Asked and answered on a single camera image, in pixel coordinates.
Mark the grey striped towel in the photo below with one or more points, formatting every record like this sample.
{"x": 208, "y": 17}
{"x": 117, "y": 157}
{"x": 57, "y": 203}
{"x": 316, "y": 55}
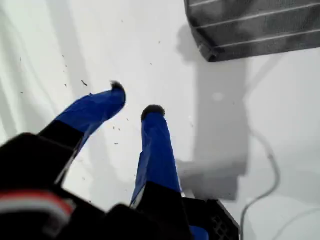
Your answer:
{"x": 250, "y": 27}

